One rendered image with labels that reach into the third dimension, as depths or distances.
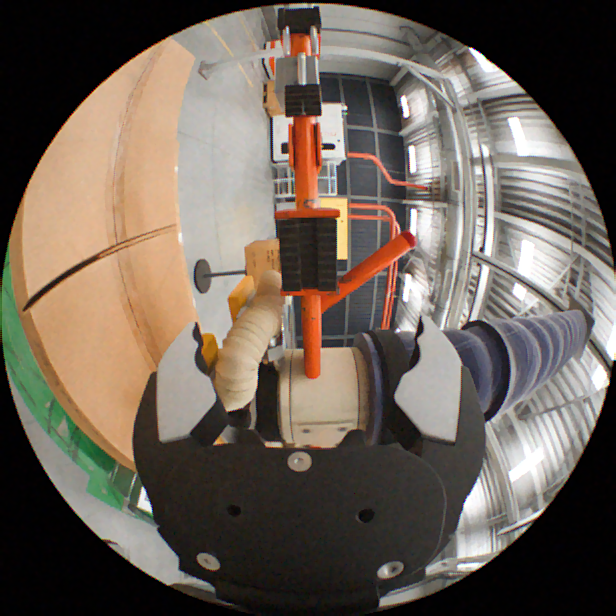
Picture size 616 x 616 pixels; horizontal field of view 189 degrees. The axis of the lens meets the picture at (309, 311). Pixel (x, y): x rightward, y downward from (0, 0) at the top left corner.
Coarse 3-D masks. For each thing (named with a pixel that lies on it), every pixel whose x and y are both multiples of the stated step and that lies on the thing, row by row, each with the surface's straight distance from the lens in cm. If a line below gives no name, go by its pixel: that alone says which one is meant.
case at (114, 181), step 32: (128, 64) 54; (160, 64) 62; (192, 64) 76; (96, 96) 45; (128, 96) 49; (160, 96) 57; (64, 128) 39; (96, 128) 42; (128, 128) 46; (160, 128) 54; (64, 160) 37; (96, 160) 39; (128, 160) 44; (160, 160) 51; (32, 192) 34; (64, 192) 35; (96, 192) 38; (128, 192) 42; (160, 192) 49; (32, 224) 32; (64, 224) 34; (96, 224) 36; (128, 224) 41; (160, 224) 48; (32, 256) 32; (64, 256) 33; (32, 288) 31
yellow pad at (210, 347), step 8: (208, 336) 25; (208, 344) 24; (216, 344) 26; (208, 352) 24; (216, 352) 26; (208, 360) 24; (216, 360) 25; (208, 368) 24; (208, 376) 23; (240, 408) 28; (232, 416) 27; (240, 416) 27; (248, 416) 28; (232, 424) 28; (240, 424) 27; (248, 424) 28; (224, 432) 27; (232, 432) 30; (216, 440) 26; (224, 440) 28; (232, 440) 30
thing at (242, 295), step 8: (248, 280) 39; (240, 288) 36; (248, 288) 38; (232, 296) 33; (240, 296) 34; (248, 296) 38; (232, 304) 33; (240, 304) 34; (248, 304) 36; (232, 312) 34; (232, 320) 35
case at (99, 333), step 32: (128, 256) 40; (160, 256) 47; (64, 288) 32; (96, 288) 35; (128, 288) 39; (160, 288) 46; (32, 320) 33; (64, 320) 32; (96, 320) 35; (128, 320) 39; (160, 320) 46; (192, 320) 56; (64, 352) 32; (96, 352) 35; (128, 352) 39; (160, 352) 46; (64, 384) 33; (96, 384) 35; (128, 384) 40; (96, 416) 36; (128, 416) 40; (128, 448) 41
